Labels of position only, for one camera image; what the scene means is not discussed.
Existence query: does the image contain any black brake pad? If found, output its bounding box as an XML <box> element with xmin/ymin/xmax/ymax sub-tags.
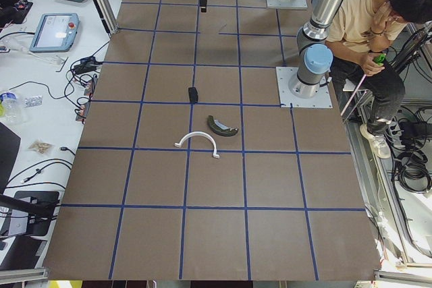
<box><xmin>188</xmin><ymin>87</ymin><xmax>198</xmax><ymax>104</ymax></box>

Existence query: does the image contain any seated person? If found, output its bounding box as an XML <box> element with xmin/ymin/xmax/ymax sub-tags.
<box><xmin>325</xmin><ymin>0</ymin><xmax>431</xmax><ymax>159</ymax></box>

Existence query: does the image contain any teach pendant near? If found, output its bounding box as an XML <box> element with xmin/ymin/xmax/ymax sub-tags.
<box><xmin>30</xmin><ymin>13</ymin><xmax>80</xmax><ymax>53</ymax></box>

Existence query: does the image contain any clear plastic water bottle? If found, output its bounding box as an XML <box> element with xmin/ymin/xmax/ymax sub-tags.
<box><xmin>1</xmin><ymin>90</ymin><xmax>27</xmax><ymax>125</ymax></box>

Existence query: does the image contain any green brake shoe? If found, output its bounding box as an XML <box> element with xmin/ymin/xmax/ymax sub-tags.
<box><xmin>207</xmin><ymin>115</ymin><xmax>238</xmax><ymax>137</ymax></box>

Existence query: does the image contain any white curved plastic bracket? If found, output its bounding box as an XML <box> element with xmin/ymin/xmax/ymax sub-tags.
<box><xmin>174</xmin><ymin>131</ymin><xmax>220</xmax><ymax>159</ymax></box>

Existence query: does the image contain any small bag of parts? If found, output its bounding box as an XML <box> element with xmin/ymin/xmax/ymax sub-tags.
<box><xmin>28</xmin><ymin>140</ymin><xmax>53</xmax><ymax>154</ymax></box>

